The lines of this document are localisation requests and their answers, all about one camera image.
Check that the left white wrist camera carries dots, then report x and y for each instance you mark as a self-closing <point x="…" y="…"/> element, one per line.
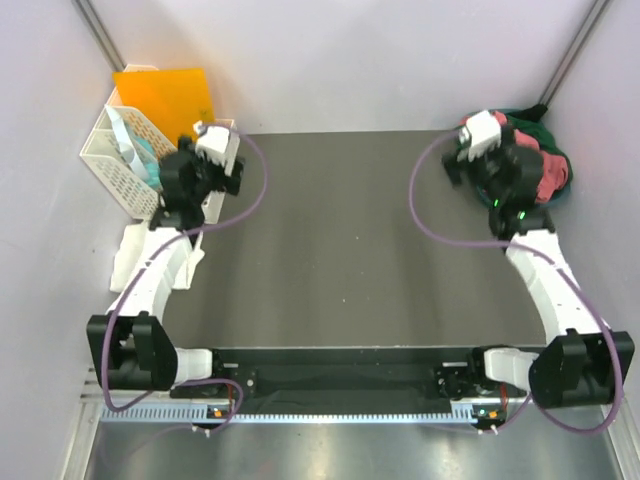
<point x="218" y="142"/>

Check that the orange plastic board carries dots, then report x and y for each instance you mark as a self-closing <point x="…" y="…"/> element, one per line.
<point x="173" y="100"/>

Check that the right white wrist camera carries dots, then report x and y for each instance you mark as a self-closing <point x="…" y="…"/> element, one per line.
<point x="478" y="135"/>

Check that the pink t shirt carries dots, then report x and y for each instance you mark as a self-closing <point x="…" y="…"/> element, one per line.
<point x="550" y="175"/>

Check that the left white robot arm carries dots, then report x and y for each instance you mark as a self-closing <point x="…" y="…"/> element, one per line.
<point x="130" y="349"/>

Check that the green t shirt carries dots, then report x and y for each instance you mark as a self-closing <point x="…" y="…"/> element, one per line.
<point x="530" y="125"/>

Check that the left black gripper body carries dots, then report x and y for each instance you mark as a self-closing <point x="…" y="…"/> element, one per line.
<point x="211" y="175"/>

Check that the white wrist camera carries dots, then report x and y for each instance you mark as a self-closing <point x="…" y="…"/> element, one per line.
<point x="478" y="135"/>
<point x="218" y="142"/>

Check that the white folded t shirt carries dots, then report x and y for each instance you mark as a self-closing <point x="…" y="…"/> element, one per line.
<point x="135" y="238"/>

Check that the dark grey table mat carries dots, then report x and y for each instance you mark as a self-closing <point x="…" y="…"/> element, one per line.
<point x="338" y="254"/>

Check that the grey slotted cable duct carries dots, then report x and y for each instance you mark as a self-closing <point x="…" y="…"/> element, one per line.
<point x="460" y="413"/>

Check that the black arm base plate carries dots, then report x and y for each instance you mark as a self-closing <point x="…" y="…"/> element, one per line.
<point x="348" y="380"/>

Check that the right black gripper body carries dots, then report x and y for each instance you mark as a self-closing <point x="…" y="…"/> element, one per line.
<point x="478" y="169"/>

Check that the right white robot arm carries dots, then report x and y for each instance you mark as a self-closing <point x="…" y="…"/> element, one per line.
<point x="583" y="359"/>

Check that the aluminium frame rail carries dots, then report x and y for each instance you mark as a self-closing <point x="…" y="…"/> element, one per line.
<point x="100" y="34"/>

